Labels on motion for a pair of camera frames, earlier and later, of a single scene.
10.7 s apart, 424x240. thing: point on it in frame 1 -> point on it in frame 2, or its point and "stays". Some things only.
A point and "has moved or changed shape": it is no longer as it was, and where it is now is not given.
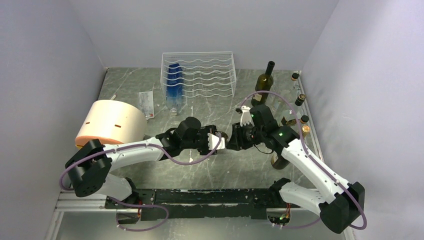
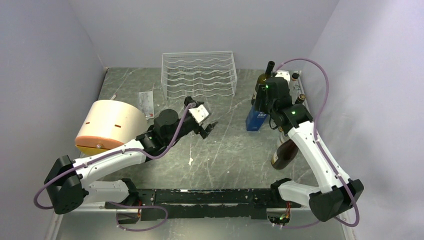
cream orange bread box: [113, 121] stays
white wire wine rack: [204, 74] stays
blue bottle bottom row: [174, 88] has moved or changed shape
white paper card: [146, 104] stays
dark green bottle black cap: [264, 82] stays
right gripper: [237, 142] -> [261, 95]
